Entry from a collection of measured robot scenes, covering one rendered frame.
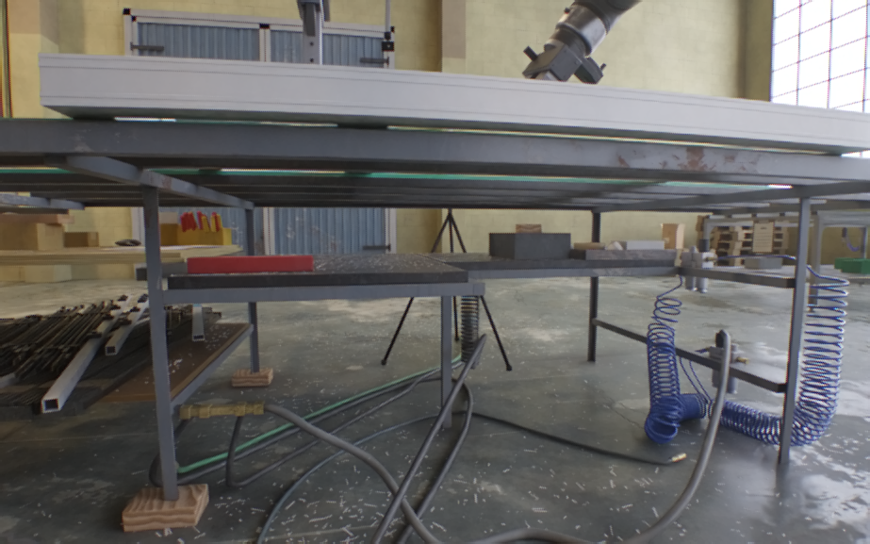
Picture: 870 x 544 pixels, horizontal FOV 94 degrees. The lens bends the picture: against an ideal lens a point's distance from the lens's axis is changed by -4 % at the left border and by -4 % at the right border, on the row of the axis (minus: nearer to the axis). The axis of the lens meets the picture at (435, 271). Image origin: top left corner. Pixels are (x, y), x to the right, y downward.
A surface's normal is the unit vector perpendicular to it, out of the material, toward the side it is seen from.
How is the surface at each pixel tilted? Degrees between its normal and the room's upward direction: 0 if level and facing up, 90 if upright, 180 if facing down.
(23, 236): 90
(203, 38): 90
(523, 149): 90
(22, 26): 90
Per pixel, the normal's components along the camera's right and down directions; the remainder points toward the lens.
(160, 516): 0.19, 0.09
